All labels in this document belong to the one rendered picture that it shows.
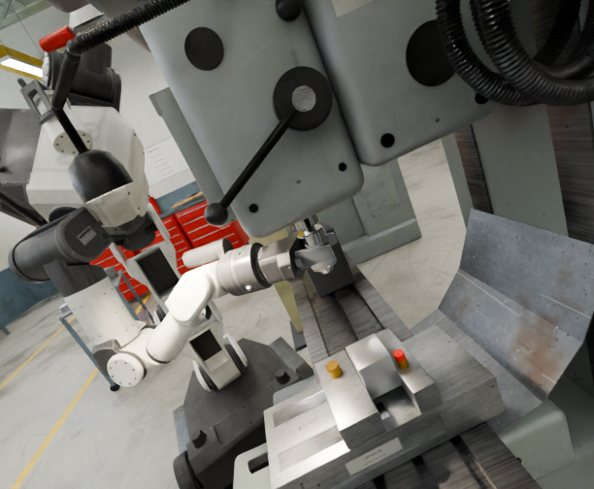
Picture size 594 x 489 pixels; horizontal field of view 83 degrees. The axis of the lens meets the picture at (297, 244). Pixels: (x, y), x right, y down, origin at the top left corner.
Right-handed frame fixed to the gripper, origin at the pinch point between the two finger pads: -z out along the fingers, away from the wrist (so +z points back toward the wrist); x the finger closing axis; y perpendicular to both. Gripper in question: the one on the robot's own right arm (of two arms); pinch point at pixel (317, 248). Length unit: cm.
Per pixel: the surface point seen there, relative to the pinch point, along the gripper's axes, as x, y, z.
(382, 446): -19.3, 24.0, -3.7
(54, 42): 0, -46, 26
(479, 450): -17.6, 28.4, -15.8
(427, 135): -4.6, -12.4, -21.1
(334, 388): -14.0, 17.6, 1.8
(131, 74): 766, -283, 519
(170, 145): 766, -99, 516
